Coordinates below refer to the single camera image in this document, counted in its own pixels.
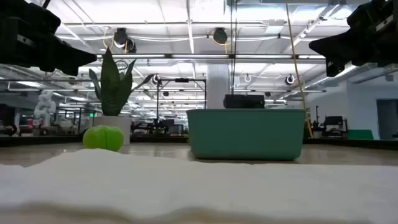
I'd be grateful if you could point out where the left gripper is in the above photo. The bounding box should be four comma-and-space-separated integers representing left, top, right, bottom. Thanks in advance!
0, 30, 98, 77

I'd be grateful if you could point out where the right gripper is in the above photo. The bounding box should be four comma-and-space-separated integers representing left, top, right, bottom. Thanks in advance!
308, 21, 398, 78

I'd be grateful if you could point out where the green toy cabbage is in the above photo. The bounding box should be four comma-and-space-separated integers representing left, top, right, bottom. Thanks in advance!
82, 124, 125, 152

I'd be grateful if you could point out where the potted artificial snake plant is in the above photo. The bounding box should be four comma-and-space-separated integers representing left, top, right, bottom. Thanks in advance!
88, 46, 156, 146

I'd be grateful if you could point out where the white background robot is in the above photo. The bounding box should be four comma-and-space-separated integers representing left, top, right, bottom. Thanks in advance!
33, 89, 57, 127

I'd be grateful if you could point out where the black monitor workstation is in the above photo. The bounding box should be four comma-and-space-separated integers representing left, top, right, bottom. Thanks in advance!
322, 115, 349, 138

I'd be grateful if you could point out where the green board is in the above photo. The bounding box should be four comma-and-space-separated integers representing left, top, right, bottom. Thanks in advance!
347, 129, 374, 141

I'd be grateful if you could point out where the black perforated computer case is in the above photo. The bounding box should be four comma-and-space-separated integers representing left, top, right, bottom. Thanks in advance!
223, 94, 266, 110

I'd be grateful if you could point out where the teal plastic bin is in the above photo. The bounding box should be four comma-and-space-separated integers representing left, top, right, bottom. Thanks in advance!
185, 108, 307, 161

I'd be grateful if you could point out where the white folded cloth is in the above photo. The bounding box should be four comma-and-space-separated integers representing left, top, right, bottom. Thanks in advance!
0, 148, 398, 224

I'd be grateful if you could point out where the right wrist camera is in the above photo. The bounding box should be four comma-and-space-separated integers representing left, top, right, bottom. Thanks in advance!
346, 0, 398, 30

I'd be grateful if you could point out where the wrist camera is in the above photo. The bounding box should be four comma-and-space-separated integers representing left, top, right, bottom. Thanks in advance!
346, 0, 398, 30
0, 0, 62, 35

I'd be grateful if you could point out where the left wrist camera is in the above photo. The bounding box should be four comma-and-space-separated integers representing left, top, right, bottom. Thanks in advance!
0, 0, 62, 35

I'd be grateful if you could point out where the yellow hanging cable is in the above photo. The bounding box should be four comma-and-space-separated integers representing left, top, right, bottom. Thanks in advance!
285, 0, 314, 139

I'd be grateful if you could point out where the black background gantry frame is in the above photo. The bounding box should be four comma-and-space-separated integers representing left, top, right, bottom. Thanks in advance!
156, 77, 208, 134

